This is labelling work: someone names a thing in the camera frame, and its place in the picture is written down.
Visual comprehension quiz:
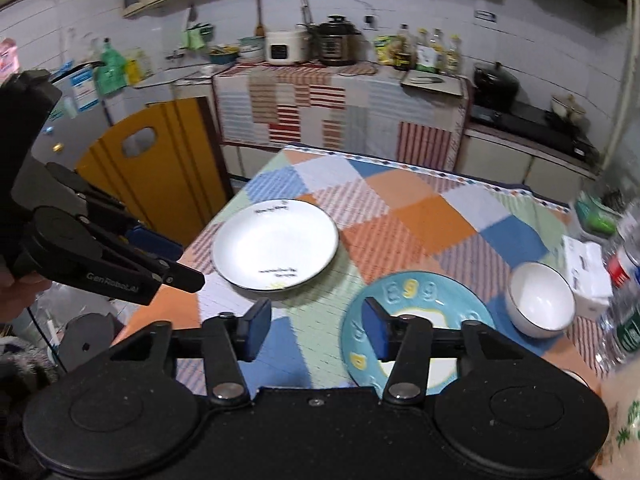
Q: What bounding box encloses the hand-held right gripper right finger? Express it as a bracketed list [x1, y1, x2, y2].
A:
[361, 297, 501, 407]

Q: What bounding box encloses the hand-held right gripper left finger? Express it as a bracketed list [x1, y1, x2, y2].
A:
[107, 299, 273, 407]

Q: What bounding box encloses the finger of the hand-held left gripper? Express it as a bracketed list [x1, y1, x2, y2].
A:
[75, 212, 206, 307]

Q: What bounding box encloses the blue plate with raised print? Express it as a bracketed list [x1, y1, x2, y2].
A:
[341, 271, 498, 397]

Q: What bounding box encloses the white plate with sun print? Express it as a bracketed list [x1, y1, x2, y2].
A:
[211, 199, 341, 293]

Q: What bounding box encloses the white ribbed bowl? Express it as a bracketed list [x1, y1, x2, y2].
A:
[559, 368, 592, 389]
[504, 261, 577, 339]

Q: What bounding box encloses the person's left hand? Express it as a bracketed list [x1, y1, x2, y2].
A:
[0, 276, 53, 324]

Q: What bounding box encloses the yellow wooden chair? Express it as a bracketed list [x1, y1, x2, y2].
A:
[74, 97, 235, 247]

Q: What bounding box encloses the green plastic bag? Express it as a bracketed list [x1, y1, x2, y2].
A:
[94, 39, 129, 96]

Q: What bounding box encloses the patchwork tablecloth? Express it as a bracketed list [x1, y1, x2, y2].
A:
[120, 144, 607, 397]

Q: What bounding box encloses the white tissue pack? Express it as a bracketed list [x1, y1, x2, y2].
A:
[561, 235, 614, 322]

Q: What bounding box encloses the patchwork counter cloth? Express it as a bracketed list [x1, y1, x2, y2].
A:
[212, 62, 470, 174]

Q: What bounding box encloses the green box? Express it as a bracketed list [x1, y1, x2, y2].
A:
[574, 191, 622, 239]

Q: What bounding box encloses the green label water bottle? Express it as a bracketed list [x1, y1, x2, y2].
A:
[595, 290, 640, 372]

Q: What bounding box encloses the cutting board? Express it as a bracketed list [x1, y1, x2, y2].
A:
[400, 69, 464, 97]

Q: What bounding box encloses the white rice cooker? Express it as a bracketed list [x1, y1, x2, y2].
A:
[264, 30, 309, 65]

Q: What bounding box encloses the red label water bottle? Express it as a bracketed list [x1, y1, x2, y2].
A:
[599, 212, 640, 291]

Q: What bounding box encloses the white bag with green print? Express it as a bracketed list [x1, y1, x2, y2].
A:
[597, 355, 640, 480]

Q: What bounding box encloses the black gas stove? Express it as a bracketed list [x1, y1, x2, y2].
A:
[467, 100, 601, 162]

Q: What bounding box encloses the black wok with lid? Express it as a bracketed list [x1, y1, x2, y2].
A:
[472, 62, 521, 111]

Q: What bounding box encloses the dark sauce bottle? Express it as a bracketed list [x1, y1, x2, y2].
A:
[392, 24, 417, 72]

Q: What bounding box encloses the yellow snack bag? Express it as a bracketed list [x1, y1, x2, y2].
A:
[374, 35, 401, 66]

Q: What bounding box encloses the black pressure cooker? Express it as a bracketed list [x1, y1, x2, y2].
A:
[314, 15, 362, 67]

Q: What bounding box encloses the white pot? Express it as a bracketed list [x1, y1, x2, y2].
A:
[550, 94, 589, 124]

